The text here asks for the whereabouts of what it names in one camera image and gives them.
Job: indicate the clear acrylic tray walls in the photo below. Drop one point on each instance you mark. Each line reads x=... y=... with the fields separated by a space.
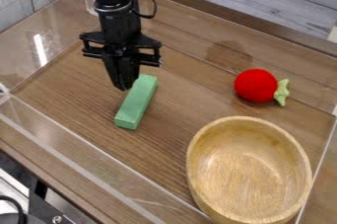
x=161 y=116

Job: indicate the black table leg bracket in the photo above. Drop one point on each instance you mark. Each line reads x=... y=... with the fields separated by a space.
x=40 y=208

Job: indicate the light wooden bowl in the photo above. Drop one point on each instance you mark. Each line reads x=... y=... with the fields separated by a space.
x=248 y=171

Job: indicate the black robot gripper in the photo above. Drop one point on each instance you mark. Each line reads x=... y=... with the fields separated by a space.
x=120 y=44

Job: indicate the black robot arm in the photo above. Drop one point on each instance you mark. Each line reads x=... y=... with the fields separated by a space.
x=119 y=43

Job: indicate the clear acrylic corner bracket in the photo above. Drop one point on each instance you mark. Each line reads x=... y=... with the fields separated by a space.
x=89 y=2

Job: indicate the red plush tomato toy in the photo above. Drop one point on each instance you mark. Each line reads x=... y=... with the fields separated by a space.
x=257 y=86

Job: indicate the green rectangular block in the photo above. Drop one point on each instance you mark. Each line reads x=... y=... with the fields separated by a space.
x=132 y=110

